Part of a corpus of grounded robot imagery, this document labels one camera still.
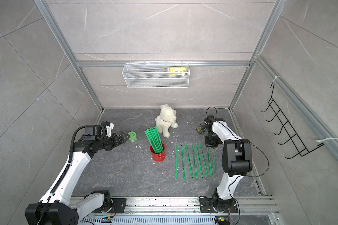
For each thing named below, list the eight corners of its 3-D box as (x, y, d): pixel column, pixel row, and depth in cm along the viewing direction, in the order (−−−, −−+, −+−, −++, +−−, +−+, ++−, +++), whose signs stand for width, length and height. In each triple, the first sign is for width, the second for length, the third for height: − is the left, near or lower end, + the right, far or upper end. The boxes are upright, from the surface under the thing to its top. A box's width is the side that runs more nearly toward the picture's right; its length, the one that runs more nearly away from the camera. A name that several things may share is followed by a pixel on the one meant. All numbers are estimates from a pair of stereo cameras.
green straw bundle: (154, 158, 93) (150, 143, 77) (149, 145, 99) (145, 129, 84) (164, 154, 95) (162, 139, 79) (158, 142, 101) (156, 125, 86)
